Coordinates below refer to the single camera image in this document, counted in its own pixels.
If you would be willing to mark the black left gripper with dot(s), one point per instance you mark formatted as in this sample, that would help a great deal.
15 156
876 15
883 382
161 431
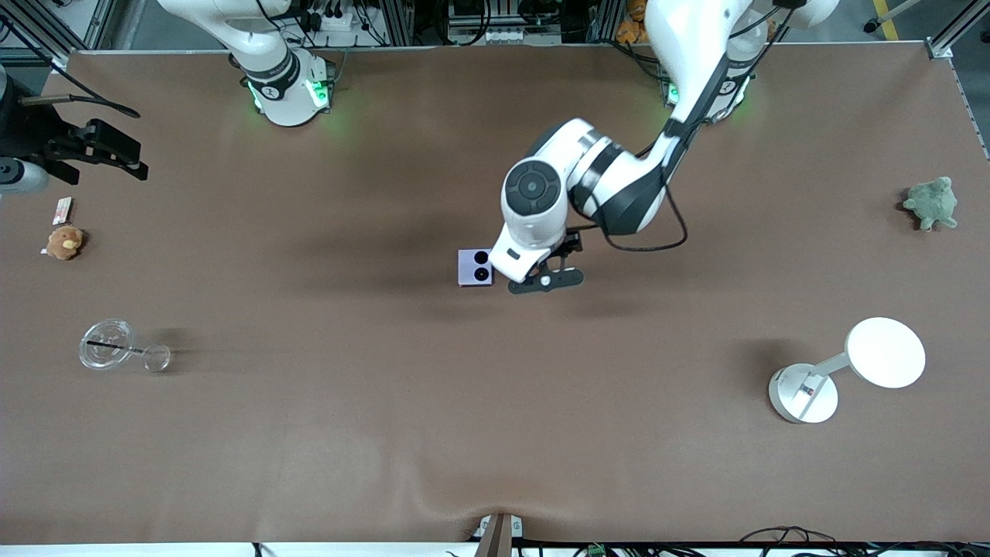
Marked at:
566 247

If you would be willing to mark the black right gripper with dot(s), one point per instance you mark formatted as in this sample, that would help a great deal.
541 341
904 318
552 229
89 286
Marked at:
32 133

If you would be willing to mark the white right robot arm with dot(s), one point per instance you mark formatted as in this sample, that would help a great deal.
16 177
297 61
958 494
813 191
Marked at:
282 85

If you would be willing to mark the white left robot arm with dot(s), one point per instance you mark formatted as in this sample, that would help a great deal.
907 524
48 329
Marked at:
696 46

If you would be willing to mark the small paper tag card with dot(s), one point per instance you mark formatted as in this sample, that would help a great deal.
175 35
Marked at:
62 210

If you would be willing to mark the small brown plush toy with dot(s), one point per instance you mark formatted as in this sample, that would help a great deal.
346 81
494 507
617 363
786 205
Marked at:
64 242

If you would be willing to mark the large clear glass cup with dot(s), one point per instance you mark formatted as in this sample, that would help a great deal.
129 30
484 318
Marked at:
107 344

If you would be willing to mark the thin black straw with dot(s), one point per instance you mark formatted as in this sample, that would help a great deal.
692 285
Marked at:
108 345

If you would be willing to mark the small clear glass cup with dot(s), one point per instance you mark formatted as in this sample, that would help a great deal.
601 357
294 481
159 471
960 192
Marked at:
157 357

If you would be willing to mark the long white power strip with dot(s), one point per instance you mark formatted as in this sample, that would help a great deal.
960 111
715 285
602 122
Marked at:
503 35

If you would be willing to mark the orange plush toy pile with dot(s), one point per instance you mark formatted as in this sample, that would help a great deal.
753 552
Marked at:
630 31

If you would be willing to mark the white power strip with plugs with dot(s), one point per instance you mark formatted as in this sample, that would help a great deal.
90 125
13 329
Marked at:
332 19

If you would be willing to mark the white round desk lamp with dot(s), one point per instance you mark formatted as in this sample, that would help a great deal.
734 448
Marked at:
885 352

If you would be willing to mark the green turtle plush toy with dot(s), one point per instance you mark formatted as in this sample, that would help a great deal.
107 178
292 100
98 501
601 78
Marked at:
932 203

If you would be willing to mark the aluminium frame post with bracket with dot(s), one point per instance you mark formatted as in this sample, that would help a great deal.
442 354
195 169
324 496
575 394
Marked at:
58 63
947 39

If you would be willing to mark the metal table edge bracket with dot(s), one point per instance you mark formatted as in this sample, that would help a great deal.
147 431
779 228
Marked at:
497 534

